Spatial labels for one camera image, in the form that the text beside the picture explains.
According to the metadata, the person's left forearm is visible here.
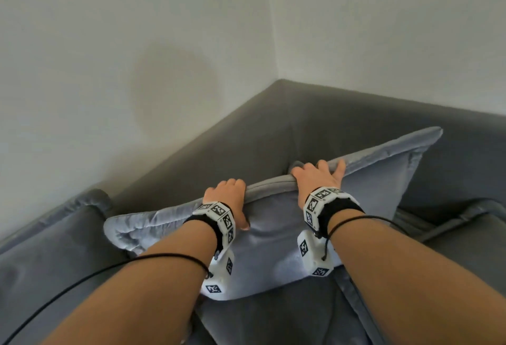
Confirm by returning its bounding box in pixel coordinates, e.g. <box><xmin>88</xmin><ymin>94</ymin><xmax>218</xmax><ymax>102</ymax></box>
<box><xmin>41</xmin><ymin>219</ymin><xmax>219</xmax><ymax>345</ymax></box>

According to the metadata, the dark grey sofa cushion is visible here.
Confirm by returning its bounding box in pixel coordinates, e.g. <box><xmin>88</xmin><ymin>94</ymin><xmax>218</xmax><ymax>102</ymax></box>
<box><xmin>189</xmin><ymin>266</ymin><xmax>386</xmax><ymax>345</ymax></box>
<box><xmin>0</xmin><ymin>188</ymin><xmax>137</xmax><ymax>345</ymax></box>
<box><xmin>393</xmin><ymin>198</ymin><xmax>506</xmax><ymax>319</ymax></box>

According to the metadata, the person's left hand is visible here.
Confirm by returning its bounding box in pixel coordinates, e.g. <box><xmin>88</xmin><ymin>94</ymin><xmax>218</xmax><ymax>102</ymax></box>
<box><xmin>203</xmin><ymin>178</ymin><xmax>251</xmax><ymax>232</ymax></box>

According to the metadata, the black wrist strap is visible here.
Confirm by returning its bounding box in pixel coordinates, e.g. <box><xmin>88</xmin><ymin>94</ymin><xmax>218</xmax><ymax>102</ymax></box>
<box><xmin>183</xmin><ymin>202</ymin><xmax>235</xmax><ymax>255</ymax></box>
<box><xmin>315</xmin><ymin>194</ymin><xmax>365</xmax><ymax>239</ymax></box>

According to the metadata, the white marked wrist camera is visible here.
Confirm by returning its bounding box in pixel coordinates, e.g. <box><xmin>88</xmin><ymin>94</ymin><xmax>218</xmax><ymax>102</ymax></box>
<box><xmin>297</xmin><ymin>186</ymin><xmax>360</xmax><ymax>278</ymax></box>
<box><xmin>192</xmin><ymin>201</ymin><xmax>237</xmax><ymax>301</ymax></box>

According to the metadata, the thin black cable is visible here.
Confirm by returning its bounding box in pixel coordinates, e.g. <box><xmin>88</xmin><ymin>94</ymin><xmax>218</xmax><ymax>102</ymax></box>
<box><xmin>321</xmin><ymin>215</ymin><xmax>412</xmax><ymax>262</ymax></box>
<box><xmin>0</xmin><ymin>253</ymin><xmax>210</xmax><ymax>345</ymax></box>

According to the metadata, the dark grey sofa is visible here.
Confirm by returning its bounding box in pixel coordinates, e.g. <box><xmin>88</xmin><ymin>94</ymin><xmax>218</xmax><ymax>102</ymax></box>
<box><xmin>0</xmin><ymin>78</ymin><xmax>506</xmax><ymax>345</ymax></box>

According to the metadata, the person's right forearm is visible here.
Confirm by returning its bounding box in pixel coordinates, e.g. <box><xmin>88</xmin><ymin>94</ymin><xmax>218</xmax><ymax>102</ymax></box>
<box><xmin>327</xmin><ymin>209</ymin><xmax>506</xmax><ymax>345</ymax></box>

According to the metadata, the light grey pillow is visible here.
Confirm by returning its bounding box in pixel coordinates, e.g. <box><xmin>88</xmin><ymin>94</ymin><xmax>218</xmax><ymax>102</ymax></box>
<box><xmin>104</xmin><ymin>126</ymin><xmax>444</xmax><ymax>302</ymax></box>

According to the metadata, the person's right hand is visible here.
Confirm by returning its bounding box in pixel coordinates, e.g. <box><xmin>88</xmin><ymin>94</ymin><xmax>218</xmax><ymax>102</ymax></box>
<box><xmin>291</xmin><ymin>159</ymin><xmax>347</xmax><ymax>209</ymax></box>

